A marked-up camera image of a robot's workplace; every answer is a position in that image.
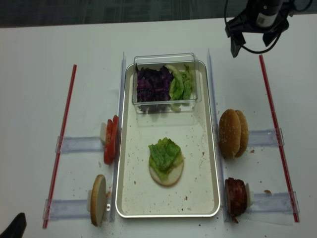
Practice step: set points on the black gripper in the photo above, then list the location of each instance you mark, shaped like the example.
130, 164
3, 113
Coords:
268, 17

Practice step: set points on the green lettuce leaf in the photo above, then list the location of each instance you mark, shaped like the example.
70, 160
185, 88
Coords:
164, 153

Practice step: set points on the green lettuce pile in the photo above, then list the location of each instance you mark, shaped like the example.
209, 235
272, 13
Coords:
182, 85

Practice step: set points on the brown meat patty stack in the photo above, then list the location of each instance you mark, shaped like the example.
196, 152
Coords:
236, 198

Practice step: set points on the rear red tomato slice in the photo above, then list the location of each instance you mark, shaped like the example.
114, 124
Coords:
114, 134

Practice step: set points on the red tomato slice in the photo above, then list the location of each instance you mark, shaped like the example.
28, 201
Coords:
114, 134
108, 159

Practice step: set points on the white tomato pusher block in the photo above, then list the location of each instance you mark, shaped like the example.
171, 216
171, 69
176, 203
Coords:
103, 133

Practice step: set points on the front red tomato slice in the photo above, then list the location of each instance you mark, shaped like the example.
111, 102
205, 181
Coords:
108, 159

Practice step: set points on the rear sesame bun top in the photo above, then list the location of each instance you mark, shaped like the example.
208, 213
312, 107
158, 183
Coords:
244, 138

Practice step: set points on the sesame bun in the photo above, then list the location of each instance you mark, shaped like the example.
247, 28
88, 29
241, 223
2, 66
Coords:
244, 138
229, 132

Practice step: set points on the front sesame bun top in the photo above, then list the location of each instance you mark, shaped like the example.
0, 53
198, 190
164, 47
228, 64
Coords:
229, 132

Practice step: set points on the clear plastic container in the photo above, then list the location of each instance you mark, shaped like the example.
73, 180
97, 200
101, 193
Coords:
156, 62

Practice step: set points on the purple shredded cabbage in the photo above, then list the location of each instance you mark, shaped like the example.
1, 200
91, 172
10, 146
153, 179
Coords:
153, 85

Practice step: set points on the white patty pusher block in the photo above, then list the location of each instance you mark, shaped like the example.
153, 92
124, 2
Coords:
250, 196

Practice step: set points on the bottom bun slice on tray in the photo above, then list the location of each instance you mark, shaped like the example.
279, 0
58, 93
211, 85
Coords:
172, 175

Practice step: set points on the silver metal tray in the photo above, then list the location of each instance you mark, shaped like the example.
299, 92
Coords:
196, 194

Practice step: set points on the right red strip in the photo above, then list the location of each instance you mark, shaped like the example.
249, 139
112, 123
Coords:
293, 201

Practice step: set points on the red strip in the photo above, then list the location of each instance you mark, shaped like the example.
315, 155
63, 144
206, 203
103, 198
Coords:
293, 201
57, 155

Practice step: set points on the left red strip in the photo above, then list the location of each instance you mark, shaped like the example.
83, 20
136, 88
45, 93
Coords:
57, 155

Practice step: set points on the upright bun slice left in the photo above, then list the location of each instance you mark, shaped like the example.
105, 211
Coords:
98, 200

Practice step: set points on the black object bottom left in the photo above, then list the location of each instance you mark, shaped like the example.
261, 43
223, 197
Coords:
16, 228

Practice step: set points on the clear vertical rail right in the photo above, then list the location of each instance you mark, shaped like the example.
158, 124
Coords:
218, 155

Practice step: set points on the clear vertical rail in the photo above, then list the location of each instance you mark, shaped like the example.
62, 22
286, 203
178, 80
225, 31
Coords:
218, 155
112, 211

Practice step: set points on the clear rail upper right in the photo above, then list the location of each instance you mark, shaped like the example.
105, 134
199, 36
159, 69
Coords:
266, 138

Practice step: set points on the clear rail lower right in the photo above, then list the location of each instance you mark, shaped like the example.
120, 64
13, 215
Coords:
282, 202

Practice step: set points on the clear vertical rail left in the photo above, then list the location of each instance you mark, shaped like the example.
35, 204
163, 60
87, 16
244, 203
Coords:
112, 211

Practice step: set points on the clear rail upper left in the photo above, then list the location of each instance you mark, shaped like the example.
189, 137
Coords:
66, 144

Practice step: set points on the clear rail lower left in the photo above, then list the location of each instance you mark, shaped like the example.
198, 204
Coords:
57, 209

